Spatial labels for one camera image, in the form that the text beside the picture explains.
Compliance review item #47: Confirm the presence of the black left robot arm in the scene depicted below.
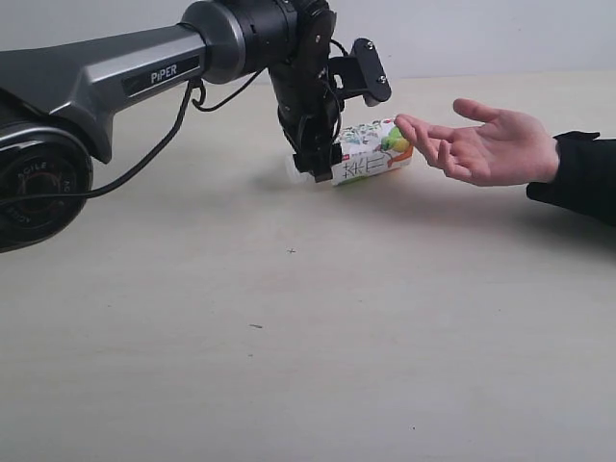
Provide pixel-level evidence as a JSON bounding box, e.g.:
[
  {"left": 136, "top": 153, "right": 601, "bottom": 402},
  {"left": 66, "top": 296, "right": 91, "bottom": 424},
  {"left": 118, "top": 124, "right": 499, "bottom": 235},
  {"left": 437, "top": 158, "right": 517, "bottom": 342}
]
[{"left": 1, "top": 1, "right": 344, "bottom": 252}]

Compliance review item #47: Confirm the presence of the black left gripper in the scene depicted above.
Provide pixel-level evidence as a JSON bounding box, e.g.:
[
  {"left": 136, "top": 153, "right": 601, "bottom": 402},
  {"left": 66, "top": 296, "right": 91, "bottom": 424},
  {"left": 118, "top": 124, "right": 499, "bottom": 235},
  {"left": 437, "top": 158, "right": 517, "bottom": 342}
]
[{"left": 268, "top": 42, "right": 343, "bottom": 183}]

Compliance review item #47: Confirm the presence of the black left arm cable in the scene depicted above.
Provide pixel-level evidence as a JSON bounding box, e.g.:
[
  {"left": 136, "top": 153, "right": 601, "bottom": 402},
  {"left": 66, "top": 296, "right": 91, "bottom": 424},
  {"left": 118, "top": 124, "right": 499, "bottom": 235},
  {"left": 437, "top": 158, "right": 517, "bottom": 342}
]
[{"left": 0, "top": 38, "right": 347, "bottom": 203}]

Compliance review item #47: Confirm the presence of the square clear tea bottle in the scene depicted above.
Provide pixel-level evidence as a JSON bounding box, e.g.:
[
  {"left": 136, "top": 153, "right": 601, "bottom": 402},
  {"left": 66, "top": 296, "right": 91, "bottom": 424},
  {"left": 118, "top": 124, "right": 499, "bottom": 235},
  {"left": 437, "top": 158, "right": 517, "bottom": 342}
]
[{"left": 287, "top": 117, "right": 414, "bottom": 186}]

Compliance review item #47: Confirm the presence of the black sleeved forearm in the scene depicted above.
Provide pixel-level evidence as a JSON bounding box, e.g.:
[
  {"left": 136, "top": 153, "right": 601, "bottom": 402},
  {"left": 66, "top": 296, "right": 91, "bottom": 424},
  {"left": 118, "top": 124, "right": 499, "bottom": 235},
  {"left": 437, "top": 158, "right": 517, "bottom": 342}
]
[{"left": 526, "top": 131, "right": 615, "bottom": 226}]

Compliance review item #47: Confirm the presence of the person's open bare hand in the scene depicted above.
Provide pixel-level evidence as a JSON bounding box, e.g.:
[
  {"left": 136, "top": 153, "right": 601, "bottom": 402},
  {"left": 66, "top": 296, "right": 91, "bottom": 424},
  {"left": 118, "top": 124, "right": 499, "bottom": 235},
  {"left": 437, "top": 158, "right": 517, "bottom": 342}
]
[{"left": 395, "top": 98, "right": 560, "bottom": 187}]

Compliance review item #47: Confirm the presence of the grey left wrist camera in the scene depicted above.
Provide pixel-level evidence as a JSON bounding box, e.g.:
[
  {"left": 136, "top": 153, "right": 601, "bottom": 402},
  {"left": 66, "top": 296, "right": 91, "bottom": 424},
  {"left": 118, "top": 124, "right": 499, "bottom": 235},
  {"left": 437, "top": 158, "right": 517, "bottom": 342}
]
[{"left": 327, "top": 38, "right": 392, "bottom": 107}]

